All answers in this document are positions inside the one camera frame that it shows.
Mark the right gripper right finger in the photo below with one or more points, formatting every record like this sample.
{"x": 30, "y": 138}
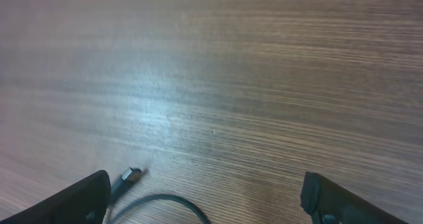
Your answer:
{"x": 327, "y": 202}

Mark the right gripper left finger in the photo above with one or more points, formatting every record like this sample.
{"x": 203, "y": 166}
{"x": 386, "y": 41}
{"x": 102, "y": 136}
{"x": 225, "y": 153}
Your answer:
{"x": 84, "y": 202}

